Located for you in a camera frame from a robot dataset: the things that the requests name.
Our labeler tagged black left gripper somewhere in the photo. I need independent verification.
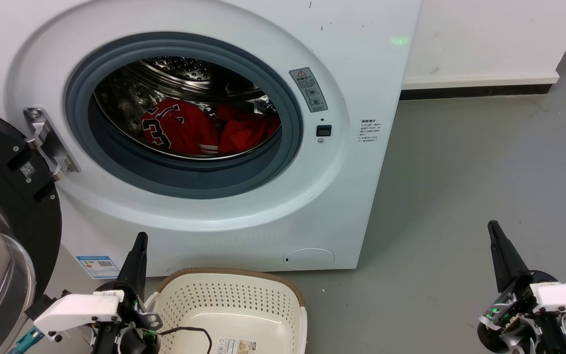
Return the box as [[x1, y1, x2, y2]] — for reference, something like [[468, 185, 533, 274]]
[[91, 232, 163, 354]]

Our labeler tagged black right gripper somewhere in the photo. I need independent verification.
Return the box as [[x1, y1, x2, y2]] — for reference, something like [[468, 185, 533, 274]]
[[477, 221, 566, 354]]

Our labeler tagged red basketball jersey white trim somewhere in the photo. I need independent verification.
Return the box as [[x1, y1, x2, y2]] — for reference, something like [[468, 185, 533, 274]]
[[141, 98, 221, 156]]

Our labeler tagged plain red garment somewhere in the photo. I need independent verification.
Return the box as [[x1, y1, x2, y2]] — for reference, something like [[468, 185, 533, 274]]
[[214, 103, 282, 154]]

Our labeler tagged cream perforated laundry basket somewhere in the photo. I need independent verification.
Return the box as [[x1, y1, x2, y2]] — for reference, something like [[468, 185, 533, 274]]
[[145, 267, 308, 354]]

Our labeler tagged printed paper product label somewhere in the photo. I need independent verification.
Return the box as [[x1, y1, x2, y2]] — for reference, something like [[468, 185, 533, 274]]
[[216, 337, 258, 354]]

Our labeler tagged stainless steel washing machine drum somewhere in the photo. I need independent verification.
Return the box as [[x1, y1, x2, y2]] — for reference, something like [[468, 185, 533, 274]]
[[94, 57, 282, 160]]

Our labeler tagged blue white energy label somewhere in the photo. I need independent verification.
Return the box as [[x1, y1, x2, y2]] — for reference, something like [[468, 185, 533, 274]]
[[76, 255, 120, 280]]

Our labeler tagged grey rubber door gasket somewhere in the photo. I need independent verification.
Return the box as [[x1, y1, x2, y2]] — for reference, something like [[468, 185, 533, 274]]
[[64, 32, 304, 200]]

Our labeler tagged white front-load washing machine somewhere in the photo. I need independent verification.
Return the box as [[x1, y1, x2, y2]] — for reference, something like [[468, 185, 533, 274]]
[[0, 0, 424, 295]]

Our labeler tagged silver metal door hinge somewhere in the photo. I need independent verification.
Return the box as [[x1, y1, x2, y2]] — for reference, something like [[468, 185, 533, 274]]
[[24, 107, 81, 181]]

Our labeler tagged round white filter cover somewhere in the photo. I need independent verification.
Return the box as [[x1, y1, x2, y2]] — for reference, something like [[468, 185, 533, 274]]
[[283, 248, 336, 270]]

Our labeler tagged black baseboard strip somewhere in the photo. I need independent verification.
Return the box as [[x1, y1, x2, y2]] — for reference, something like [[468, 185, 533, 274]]
[[400, 85, 554, 101]]

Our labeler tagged small printed text label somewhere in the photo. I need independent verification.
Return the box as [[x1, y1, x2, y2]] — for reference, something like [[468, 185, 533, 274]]
[[359, 118, 382, 148]]

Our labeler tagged grey warning sticker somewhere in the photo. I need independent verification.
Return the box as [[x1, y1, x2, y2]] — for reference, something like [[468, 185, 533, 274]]
[[289, 67, 328, 113]]

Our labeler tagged thin black cable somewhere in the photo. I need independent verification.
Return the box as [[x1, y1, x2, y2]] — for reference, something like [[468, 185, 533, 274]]
[[158, 326, 213, 354]]

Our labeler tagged teal cable connector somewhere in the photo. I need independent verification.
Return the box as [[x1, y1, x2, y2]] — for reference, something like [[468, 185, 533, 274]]
[[10, 327, 43, 354]]

